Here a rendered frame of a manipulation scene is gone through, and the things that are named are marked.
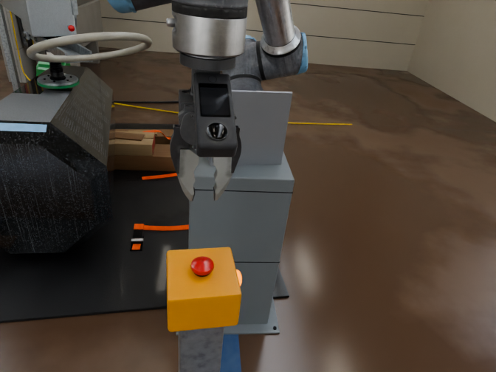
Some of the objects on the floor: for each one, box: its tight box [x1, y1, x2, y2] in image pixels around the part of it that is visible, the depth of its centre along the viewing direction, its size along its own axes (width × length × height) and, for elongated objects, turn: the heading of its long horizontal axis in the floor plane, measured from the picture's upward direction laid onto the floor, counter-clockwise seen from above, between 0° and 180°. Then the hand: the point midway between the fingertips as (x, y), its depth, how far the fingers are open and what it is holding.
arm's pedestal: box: [176, 146, 295, 335], centre depth 177 cm, size 50×50×85 cm
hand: (204, 195), depth 55 cm, fingers open, 3 cm apart
